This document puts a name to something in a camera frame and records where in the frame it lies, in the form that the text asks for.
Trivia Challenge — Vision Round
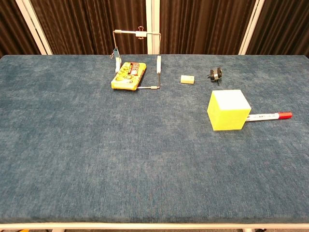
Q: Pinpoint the yellow snack pack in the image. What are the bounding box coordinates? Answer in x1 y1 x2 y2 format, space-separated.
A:
111 61 148 91

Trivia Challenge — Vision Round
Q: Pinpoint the cream eraser block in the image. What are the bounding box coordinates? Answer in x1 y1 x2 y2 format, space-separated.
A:
180 74 196 85

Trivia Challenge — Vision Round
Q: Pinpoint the yellow foam cube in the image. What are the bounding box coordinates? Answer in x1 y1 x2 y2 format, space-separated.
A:
207 89 252 131

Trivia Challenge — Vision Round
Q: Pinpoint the black binder clip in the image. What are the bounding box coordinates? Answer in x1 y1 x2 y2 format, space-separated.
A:
207 67 224 86

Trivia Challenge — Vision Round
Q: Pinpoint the pink binder clip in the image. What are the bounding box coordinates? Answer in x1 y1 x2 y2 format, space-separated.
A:
135 26 147 40

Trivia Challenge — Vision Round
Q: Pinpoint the dark brown curtain panel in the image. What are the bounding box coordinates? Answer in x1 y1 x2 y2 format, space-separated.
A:
0 0 41 58
29 0 148 55
246 0 309 57
159 0 257 55

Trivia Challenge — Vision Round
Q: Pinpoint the white wire with pink clip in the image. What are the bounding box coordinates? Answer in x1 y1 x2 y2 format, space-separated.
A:
111 29 162 91

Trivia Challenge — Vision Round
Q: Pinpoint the white partition post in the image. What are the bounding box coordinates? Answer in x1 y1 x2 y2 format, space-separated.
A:
145 0 161 55
15 0 54 56
238 0 266 56

